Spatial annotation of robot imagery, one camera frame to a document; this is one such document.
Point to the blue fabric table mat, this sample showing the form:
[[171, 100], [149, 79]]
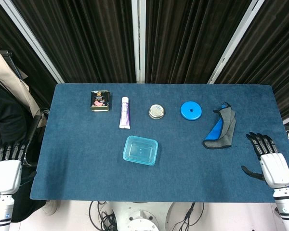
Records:
[[86, 168]]

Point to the blue translucent plastic lid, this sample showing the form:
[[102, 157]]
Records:
[[140, 149]]

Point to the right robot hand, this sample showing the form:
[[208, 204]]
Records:
[[275, 170]]

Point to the grey blue cloth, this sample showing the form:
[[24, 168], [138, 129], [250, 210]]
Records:
[[221, 134]]

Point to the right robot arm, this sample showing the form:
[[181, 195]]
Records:
[[287, 207]]

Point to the white frame post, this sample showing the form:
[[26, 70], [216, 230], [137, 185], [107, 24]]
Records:
[[31, 41], [233, 45], [138, 41]]

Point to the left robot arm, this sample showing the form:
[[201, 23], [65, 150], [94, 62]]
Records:
[[2, 209]]

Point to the beige jacket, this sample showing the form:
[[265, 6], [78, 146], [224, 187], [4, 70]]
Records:
[[12, 79]]

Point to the blue round disc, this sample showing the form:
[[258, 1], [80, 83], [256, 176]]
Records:
[[190, 110]]

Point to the black chair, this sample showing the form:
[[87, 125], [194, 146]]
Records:
[[10, 60]]

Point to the black square tin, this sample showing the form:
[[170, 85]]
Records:
[[100, 101]]

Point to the black pleated curtain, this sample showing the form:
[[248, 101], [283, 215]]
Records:
[[4, 36], [86, 38], [187, 38], [274, 48]]

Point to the purple white tube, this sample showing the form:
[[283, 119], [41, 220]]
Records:
[[124, 113]]

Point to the white shoe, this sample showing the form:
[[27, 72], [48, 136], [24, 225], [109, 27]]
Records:
[[50, 208]]

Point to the round metal tin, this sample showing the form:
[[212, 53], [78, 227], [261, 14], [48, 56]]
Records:
[[156, 111]]

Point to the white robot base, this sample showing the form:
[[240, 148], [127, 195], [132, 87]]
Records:
[[142, 216]]

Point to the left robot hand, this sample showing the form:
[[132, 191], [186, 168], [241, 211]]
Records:
[[6, 175]]

